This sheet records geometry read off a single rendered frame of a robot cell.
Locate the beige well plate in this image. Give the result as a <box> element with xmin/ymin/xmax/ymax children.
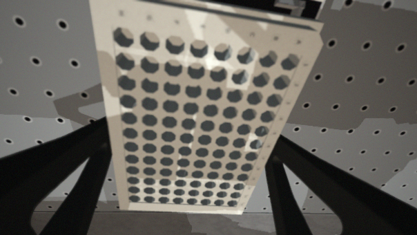
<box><xmin>89</xmin><ymin>0</ymin><xmax>324</xmax><ymax>214</ymax></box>

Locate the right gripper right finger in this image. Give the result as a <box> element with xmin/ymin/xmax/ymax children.
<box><xmin>265</xmin><ymin>134</ymin><xmax>417</xmax><ymax>235</ymax></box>

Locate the grey perforated base plate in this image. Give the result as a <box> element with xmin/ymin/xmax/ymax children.
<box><xmin>0</xmin><ymin>0</ymin><xmax>417</xmax><ymax>208</ymax></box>

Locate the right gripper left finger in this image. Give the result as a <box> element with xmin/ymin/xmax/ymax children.
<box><xmin>0</xmin><ymin>116</ymin><xmax>112</xmax><ymax>235</ymax></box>

